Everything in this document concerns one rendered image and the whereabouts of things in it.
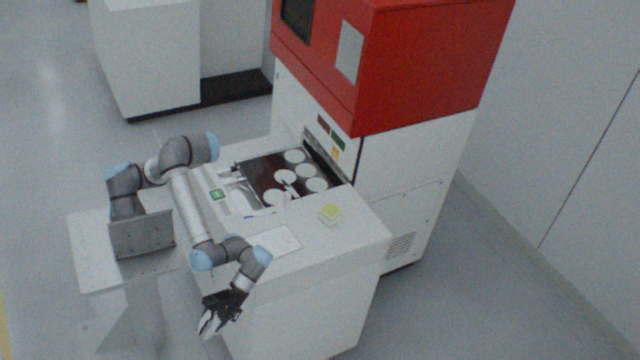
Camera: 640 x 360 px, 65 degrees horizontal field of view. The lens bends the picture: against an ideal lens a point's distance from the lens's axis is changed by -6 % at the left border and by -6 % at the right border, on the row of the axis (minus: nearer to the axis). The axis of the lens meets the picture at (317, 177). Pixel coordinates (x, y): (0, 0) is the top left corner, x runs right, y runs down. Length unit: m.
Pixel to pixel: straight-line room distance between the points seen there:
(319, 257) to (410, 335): 1.19
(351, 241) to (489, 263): 1.66
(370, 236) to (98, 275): 1.11
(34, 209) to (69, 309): 0.86
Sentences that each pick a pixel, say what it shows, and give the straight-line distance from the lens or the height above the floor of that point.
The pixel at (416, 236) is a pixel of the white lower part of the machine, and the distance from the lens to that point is 3.14.
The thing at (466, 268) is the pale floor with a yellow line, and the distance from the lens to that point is 3.57.
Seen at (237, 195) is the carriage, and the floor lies 0.88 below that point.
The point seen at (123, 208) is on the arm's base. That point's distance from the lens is 2.20.
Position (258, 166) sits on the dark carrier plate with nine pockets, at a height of 0.90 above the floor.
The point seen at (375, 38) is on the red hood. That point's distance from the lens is 2.00.
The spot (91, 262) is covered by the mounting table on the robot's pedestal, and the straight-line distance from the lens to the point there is 2.30.
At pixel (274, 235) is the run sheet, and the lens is 2.14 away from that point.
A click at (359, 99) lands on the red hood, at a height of 1.43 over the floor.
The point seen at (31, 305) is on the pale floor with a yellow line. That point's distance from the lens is 3.29.
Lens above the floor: 2.56
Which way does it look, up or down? 41 degrees down
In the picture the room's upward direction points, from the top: 9 degrees clockwise
